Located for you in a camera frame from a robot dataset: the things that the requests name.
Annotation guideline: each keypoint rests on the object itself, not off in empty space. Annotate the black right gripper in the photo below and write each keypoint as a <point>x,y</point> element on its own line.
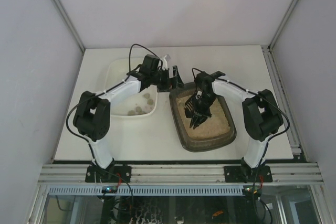
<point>199,107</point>

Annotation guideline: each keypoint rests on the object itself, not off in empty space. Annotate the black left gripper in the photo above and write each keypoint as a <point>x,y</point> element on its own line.
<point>169,80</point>

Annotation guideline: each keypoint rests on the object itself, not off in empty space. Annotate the black slotted litter scoop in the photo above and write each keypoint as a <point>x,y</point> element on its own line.
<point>189,107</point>

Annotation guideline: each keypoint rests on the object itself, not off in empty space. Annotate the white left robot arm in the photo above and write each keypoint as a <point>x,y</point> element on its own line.
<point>90,118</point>

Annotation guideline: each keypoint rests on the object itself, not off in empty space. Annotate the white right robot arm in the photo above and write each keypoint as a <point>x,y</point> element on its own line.
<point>261,114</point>

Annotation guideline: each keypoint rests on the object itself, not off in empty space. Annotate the grey-green litter clump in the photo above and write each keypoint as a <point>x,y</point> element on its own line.
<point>131,113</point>

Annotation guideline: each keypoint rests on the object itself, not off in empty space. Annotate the grey-green clump in bin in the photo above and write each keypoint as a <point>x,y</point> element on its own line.
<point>150,102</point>

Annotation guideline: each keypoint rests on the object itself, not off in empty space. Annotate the white plastic bin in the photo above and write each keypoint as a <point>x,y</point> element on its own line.
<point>115,74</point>

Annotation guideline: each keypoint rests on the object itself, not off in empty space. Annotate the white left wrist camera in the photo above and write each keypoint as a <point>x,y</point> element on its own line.
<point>165,59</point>

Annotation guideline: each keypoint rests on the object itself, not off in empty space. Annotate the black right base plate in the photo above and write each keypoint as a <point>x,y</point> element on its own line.
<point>245,174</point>

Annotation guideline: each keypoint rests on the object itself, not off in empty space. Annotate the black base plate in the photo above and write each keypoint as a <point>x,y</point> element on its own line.
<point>111,174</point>
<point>245,174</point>

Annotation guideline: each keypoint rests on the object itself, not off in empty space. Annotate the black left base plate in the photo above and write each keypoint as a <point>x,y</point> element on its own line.
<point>111,174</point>

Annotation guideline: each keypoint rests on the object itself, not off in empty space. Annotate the aluminium mounting rail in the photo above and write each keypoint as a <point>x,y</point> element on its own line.
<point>282,174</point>

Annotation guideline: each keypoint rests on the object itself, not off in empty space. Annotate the blue-grey slotted cable duct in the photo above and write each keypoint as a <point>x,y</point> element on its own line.
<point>153,190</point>

